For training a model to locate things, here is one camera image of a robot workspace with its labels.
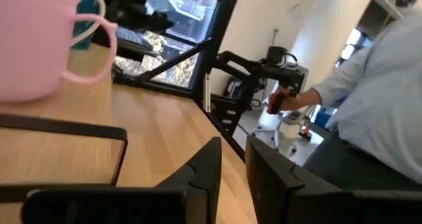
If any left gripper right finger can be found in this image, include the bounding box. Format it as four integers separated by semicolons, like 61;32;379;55
244;135;422;224

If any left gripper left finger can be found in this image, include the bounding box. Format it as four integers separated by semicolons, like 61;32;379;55
20;136;223;224

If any white speckled mug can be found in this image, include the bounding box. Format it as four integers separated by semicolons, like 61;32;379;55
71;0;107;47

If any pink plastic mug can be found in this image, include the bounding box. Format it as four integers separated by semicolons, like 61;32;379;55
0;0;119;103

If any blue box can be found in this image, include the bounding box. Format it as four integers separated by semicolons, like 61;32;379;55
313;107;337;132

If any person's hand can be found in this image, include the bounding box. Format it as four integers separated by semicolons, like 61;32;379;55
267;87;303;115

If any white plastic strip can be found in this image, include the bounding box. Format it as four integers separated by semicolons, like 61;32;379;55
203;72;212;113

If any black equipment box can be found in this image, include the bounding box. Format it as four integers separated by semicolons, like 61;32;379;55
224;77;247;101

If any person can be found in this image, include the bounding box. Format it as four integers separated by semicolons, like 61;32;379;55
301;14;422;194

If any black diagonal brace bar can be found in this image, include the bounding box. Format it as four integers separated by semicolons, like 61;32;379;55
140;39;214;83

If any black keyboard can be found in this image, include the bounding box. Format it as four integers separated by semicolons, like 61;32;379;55
115;26;156;52

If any black monitor stand pole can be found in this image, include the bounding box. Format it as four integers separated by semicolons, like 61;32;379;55
105;0;175;34

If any black aluminium table frame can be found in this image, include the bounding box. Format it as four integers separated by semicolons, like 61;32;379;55
111;74;247;162

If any wooden shelf black metal frame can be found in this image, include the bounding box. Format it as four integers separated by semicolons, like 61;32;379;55
0;42;129;204

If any black window frame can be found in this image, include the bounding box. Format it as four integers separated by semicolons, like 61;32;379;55
144;0;243;99

